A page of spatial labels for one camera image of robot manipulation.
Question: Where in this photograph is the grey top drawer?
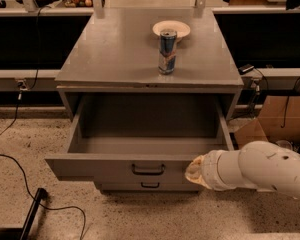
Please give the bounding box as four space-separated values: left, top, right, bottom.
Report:
46 93 233 184

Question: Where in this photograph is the grey drawer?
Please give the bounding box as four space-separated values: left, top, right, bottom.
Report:
95 182 203 193
46 93 233 184

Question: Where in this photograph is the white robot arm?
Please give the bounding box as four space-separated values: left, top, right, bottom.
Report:
185 141 300 199

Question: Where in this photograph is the grey metal drawer cabinet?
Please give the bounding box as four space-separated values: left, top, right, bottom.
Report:
55 7 245 194

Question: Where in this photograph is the grey lower drawer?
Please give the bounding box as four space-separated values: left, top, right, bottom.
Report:
95 182 203 193

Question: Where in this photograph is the brown cardboard box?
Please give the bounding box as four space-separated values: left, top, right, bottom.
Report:
234 96 300 148

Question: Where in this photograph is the small black box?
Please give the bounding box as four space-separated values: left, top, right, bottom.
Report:
238 64 254 75

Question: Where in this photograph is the blue energy drink can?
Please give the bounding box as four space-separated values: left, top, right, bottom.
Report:
158 29 177 75

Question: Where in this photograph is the white round plate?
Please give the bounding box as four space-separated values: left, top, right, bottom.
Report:
152 20 191 41

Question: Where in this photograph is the black metal stand leg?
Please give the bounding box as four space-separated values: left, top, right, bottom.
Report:
19 188 48 240

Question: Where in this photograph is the black floor cable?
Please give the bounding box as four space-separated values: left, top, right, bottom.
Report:
0 83 88 240

